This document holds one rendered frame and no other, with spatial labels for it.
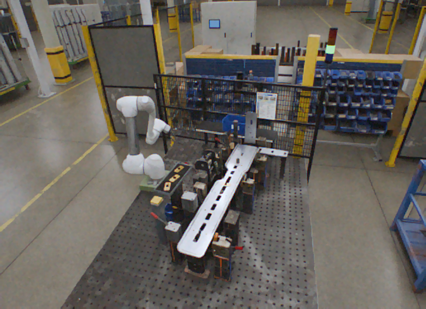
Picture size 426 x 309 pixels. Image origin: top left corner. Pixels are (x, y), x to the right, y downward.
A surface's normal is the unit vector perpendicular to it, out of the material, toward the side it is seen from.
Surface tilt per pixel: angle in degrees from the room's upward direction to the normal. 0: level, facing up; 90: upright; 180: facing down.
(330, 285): 0
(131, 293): 0
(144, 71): 92
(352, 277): 0
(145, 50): 90
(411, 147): 91
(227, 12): 90
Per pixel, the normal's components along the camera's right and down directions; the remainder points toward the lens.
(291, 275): -0.04, -0.85
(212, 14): -0.22, 0.52
